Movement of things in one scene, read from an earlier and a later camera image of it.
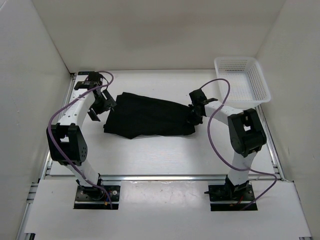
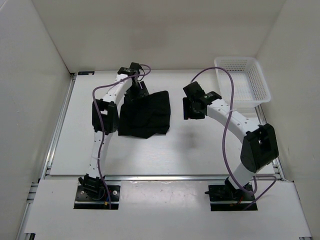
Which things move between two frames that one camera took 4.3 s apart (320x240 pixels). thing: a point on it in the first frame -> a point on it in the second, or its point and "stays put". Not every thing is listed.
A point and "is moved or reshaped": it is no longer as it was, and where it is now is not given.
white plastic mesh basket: x=248 y=86 stays put
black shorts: x=136 y=115 is moved or reshaped
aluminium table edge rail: x=47 y=165 stays put
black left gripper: x=109 y=103 -> x=143 y=92
